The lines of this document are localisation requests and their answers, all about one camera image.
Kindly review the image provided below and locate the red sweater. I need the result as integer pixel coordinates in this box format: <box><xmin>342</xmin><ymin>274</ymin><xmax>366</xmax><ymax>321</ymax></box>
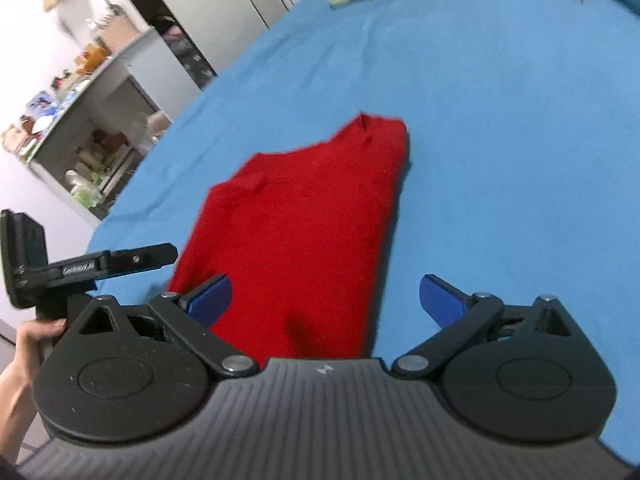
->
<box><xmin>167</xmin><ymin>114</ymin><xmax>412</xmax><ymax>361</ymax></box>

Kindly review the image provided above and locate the wicker basket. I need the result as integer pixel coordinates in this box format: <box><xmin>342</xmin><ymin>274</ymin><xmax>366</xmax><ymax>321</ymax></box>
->
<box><xmin>97</xmin><ymin>7</ymin><xmax>142</xmax><ymax>54</ymax></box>

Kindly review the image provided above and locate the blue bed sheet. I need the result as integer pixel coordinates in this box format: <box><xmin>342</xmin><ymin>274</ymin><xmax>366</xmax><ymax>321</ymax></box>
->
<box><xmin>82</xmin><ymin>0</ymin><xmax>640</xmax><ymax>467</ymax></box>

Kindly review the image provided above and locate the white plastic bag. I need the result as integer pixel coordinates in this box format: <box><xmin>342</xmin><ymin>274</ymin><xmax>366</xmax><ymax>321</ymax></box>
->
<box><xmin>145</xmin><ymin>109</ymin><xmax>172</xmax><ymax>142</ymax></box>

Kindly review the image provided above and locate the white desk with shelves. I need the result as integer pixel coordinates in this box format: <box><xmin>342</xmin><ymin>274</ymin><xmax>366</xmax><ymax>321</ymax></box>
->
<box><xmin>0</xmin><ymin>25</ymin><xmax>221</xmax><ymax>222</ymax></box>

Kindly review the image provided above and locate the person's left forearm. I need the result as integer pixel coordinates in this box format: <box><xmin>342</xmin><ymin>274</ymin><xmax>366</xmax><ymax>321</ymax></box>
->
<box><xmin>0</xmin><ymin>355</ymin><xmax>48</xmax><ymax>467</ymax></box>

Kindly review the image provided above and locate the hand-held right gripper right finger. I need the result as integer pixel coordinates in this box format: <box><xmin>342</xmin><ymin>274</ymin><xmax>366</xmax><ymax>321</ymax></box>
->
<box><xmin>391</xmin><ymin>273</ymin><xmax>586</xmax><ymax>380</ymax></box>

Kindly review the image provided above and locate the person's left hand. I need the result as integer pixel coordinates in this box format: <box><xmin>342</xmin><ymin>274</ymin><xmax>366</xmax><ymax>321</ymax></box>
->
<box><xmin>14</xmin><ymin>319</ymin><xmax>67</xmax><ymax>378</ymax></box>

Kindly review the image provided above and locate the orange container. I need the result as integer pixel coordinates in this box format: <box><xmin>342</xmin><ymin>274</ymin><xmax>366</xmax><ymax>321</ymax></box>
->
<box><xmin>81</xmin><ymin>42</ymin><xmax>112</xmax><ymax>69</ymax></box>

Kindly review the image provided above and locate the white wardrobe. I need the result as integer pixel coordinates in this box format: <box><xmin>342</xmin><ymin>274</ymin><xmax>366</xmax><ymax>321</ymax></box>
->
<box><xmin>102</xmin><ymin>0</ymin><xmax>297</xmax><ymax>92</ymax></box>

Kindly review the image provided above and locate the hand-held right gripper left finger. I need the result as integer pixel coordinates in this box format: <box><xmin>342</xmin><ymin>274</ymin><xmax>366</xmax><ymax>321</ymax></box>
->
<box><xmin>64</xmin><ymin>274</ymin><xmax>261</xmax><ymax>379</ymax></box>

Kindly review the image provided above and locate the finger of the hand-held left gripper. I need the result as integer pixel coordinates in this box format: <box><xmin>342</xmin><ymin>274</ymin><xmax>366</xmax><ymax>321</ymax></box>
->
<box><xmin>106</xmin><ymin>242</ymin><xmax>179</xmax><ymax>281</ymax></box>

